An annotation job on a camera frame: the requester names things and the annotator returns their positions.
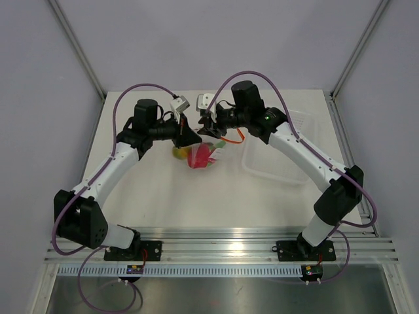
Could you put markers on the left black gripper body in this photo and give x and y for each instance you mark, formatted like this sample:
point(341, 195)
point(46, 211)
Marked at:
point(168, 130)

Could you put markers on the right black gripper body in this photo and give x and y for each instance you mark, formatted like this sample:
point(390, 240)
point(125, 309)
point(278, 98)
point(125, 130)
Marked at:
point(227, 118)

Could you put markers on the yellow green mango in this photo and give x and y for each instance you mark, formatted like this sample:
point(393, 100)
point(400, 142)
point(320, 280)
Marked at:
point(181, 153)

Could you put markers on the pink dragon fruit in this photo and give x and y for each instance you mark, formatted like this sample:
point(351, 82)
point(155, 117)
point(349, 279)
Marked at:
point(205, 154)

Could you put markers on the clear zip bag orange zipper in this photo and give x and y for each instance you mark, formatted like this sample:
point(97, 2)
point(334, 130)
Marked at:
point(230, 142)

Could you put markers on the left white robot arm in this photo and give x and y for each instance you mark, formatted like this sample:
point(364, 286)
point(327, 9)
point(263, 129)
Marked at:
point(78, 213)

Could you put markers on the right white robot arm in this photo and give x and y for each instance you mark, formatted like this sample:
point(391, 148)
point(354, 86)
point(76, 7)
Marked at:
point(339, 185)

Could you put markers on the left small circuit board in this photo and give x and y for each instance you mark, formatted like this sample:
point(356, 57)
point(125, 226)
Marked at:
point(135, 269)

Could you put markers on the small circuit board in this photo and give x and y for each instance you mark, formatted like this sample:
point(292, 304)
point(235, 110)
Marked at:
point(135, 269)
point(312, 272)

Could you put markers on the right small circuit board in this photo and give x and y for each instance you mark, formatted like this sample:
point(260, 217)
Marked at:
point(312, 272)

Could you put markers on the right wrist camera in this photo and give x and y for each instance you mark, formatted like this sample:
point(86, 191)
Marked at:
point(202, 104)

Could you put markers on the left aluminium frame post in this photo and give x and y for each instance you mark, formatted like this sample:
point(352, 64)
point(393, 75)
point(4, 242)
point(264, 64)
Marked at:
point(76, 47)

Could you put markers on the aluminium frame post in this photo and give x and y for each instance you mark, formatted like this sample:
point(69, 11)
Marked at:
point(76, 47)
point(360, 46)

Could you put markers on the aluminium mounting rail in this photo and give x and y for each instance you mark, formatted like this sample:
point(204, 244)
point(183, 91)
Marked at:
point(253, 245)

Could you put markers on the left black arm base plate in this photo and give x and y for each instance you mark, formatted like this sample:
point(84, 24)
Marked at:
point(138, 251)

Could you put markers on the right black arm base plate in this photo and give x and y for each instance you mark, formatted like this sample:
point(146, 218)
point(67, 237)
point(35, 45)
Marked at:
point(296, 251)

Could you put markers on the white slotted cable duct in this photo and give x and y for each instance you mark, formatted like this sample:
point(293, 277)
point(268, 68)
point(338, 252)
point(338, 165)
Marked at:
point(194, 271)

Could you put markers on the right aluminium frame post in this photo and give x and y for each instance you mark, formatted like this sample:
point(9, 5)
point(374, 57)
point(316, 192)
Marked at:
point(360, 46)

